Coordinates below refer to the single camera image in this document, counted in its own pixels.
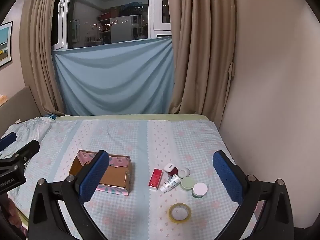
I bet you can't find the yellow tape roll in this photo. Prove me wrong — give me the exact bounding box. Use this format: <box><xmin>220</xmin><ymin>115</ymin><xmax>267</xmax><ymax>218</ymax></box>
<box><xmin>168</xmin><ymin>203</ymin><xmax>192</xmax><ymax>222</ymax></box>

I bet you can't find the grey padded headboard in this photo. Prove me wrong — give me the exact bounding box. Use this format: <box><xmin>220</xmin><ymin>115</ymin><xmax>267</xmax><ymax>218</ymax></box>
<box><xmin>0</xmin><ymin>86</ymin><xmax>42</xmax><ymax>138</ymax></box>

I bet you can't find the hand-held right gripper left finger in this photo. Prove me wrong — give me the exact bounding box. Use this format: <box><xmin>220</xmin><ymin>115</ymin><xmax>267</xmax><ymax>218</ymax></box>
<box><xmin>28</xmin><ymin>150</ymin><xmax>110</xmax><ymax>240</ymax></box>

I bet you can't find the beige curtain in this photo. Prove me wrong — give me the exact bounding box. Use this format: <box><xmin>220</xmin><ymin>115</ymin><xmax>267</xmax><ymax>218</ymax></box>
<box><xmin>168</xmin><ymin>0</ymin><xmax>237</xmax><ymax>130</ymax></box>
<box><xmin>19</xmin><ymin>0</ymin><xmax>68</xmax><ymax>117</ymax></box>

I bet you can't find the light blue hanging cloth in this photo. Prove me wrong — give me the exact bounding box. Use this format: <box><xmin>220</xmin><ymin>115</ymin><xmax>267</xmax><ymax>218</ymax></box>
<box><xmin>52</xmin><ymin>36</ymin><xmax>175</xmax><ymax>117</ymax></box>

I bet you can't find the light green mattress cover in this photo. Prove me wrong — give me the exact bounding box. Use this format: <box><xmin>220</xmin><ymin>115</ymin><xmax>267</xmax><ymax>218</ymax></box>
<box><xmin>54</xmin><ymin>114</ymin><xmax>209</xmax><ymax>122</ymax></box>

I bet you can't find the pale green jar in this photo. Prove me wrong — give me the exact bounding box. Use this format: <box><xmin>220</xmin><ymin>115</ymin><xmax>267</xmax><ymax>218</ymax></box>
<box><xmin>180</xmin><ymin>177</ymin><xmax>196</xmax><ymax>191</ymax></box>

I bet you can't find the person's left hand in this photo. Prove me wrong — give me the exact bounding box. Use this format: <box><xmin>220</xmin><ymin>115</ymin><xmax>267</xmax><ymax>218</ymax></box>
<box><xmin>5</xmin><ymin>197</ymin><xmax>23</xmax><ymax>232</ymax></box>

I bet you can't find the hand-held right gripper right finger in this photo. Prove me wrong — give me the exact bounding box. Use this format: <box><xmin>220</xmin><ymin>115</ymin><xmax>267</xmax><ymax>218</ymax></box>
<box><xmin>212</xmin><ymin>150</ymin><xmax>294</xmax><ymax>240</ymax></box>

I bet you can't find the white framed window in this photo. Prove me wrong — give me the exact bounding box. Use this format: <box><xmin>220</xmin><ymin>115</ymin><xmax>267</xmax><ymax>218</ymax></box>
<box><xmin>51</xmin><ymin>0</ymin><xmax>173</xmax><ymax>51</ymax></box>

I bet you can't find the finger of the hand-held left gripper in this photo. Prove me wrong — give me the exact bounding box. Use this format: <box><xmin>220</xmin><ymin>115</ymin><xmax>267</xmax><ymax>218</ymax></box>
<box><xmin>0</xmin><ymin>140</ymin><xmax>40</xmax><ymax>175</ymax></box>
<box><xmin>0</xmin><ymin>132</ymin><xmax>17</xmax><ymax>153</ymax></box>

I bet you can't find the small red carton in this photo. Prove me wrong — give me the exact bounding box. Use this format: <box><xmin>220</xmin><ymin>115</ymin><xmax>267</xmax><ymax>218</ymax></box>
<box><xmin>148</xmin><ymin>169</ymin><xmax>163</xmax><ymax>190</ymax></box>

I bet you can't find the cardboard box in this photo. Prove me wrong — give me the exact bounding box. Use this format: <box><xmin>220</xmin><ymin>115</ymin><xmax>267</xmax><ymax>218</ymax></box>
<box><xmin>69</xmin><ymin>149</ymin><xmax>133</xmax><ymax>196</ymax></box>

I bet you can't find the crumpled white blanket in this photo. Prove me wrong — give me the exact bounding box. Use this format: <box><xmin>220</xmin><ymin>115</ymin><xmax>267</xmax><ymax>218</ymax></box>
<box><xmin>0</xmin><ymin>117</ymin><xmax>54</xmax><ymax>157</ymax></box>

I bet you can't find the white plastic bottle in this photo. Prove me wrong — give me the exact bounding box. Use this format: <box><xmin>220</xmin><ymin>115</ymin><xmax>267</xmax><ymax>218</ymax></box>
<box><xmin>160</xmin><ymin>174</ymin><xmax>181</xmax><ymax>193</ymax></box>

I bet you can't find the checked floral bed sheet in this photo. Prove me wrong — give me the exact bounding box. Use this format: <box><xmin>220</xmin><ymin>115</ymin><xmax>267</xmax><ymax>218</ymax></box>
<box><xmin>0</xmin><ymin>116</ymin><xmax>259</xmax><ymax>240</ymax></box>

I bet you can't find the framed wall picture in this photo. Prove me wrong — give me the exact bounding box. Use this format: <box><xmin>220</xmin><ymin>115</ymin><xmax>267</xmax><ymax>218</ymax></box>
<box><xmin>0</xmin><ymin>21</ymin><xmax>13</xmax><ymax>67</ymax></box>

